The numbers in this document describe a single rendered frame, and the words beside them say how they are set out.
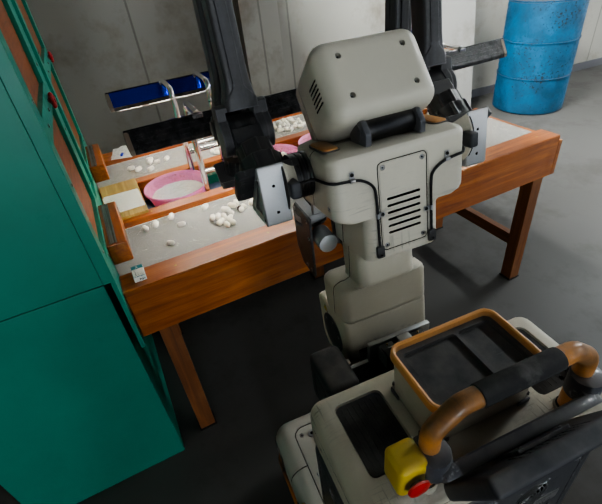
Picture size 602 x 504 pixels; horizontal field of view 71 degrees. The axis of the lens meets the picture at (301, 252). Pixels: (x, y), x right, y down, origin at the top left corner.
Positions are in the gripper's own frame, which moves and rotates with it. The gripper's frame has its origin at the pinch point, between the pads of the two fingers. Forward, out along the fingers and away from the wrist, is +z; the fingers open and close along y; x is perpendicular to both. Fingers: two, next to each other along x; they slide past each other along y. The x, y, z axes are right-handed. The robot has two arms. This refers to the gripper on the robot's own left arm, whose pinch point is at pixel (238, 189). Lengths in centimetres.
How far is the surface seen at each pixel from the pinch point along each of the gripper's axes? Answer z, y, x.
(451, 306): 96, -93, 34
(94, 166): 50, 43, -67
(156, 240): 36.5, 27.0, -15.2
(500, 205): 126, -180, -20
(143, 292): 23.3, 33.9, 9.1
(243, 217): 36.1, -4.5, -13.5
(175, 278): 23.1, 24.0, 8.2
